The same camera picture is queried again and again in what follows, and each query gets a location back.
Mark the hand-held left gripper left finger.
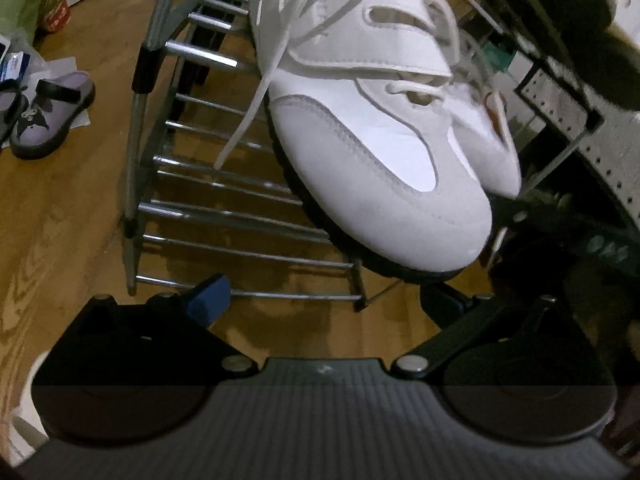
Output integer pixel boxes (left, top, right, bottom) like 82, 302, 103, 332
64, 273, 259, 377

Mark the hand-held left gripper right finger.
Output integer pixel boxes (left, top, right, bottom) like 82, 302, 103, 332
388, 282, 587, 380

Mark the metal shoe rack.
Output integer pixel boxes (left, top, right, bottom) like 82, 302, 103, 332
122, 0, 603, 313

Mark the white lace-up sneaker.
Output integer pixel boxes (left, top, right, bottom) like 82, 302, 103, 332
214, 0, 495, 282
447, 20, 524, 202

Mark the white perforated panel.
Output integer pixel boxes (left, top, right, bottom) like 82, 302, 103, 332
517, 54, 640, 243

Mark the purple grey sandal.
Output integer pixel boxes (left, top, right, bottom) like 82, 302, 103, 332
0, 86, 31, 147
10, 70, 97, 161

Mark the blue white packet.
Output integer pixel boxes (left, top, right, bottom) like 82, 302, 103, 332
0, 42, 38, 82

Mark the red packet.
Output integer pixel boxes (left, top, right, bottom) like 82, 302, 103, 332
41, 0, 72, 34

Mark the green bag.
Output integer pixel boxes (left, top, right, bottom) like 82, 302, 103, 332
0, 0, 57, 47

